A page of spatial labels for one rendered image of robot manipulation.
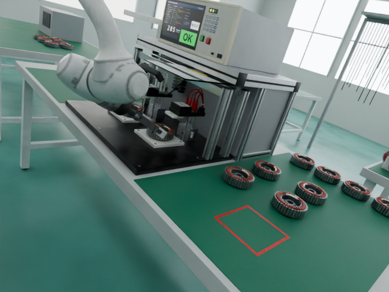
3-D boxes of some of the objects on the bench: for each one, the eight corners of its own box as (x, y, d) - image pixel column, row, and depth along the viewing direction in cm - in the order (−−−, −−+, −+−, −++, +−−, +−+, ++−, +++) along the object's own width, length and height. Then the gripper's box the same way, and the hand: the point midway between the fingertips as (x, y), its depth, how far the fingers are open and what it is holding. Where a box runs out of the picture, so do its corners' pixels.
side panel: (236, 161, 121) (262, 88, 109) (231, 158, 123) (256, 86, 111) (272, 155, 140) (297, 92, 128) (267, 152, 142) (292, 90, 130)
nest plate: (153, 148, 107) (154, 145, 106) (134, 131, 116) (134, 128, 116) (184, 145, 117) (184, 142, 116) (163, 130, 126) (164, 127, 126)
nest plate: (123, 123, 122) (123, 120, 122) (107, 110, 132) (107, 108, 131) (152, 122, 132) (152, 120, 132) (135, 110, 142) (136, 108, 141)
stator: (234, 191, 97) (238, 182, 95) (216, 174, 105) (219, 165, 104) (257, 188, 103) (261, 179, 102) (238, 172, 111) (241, 164, 110)
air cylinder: (186, 141, 122) (189, 128, 120) (176, 133, 127) (179, 121, 125) (195, 139, 126) (198, 128, 124) (184, 132, 130) (187, 121, 128)
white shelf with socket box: (138, 86, 198) (151, 17, 181) (114, 72, 222) (124, 8, 205) (177, 90, 222) (192, 28, 205) (151, 76, 245) (162, 19, 229)
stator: (156, 142, 109) (157, 134, 107) (140, 130, 116) (142, 122, 114) (178, 141, 116) (180, 132, 115) (162, 130, 123) (164, 121, 122)
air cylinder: (155, 119, 138) (158, 108, 136) (147, 113, 142) (149, 102, 140) (164, 119, 141) (166, 108, 139) (156, 113, 146) (157, 103, 144)
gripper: (94, 97, 104) (134, 123, 120) (127, 124, 88) (168, 150, 105) (106, 80, 104) (144, 109, 121) (142, 104, 88) (179, 133, 105)
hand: (153, 127), depth 112 cm, fingers open, 13 cm apart
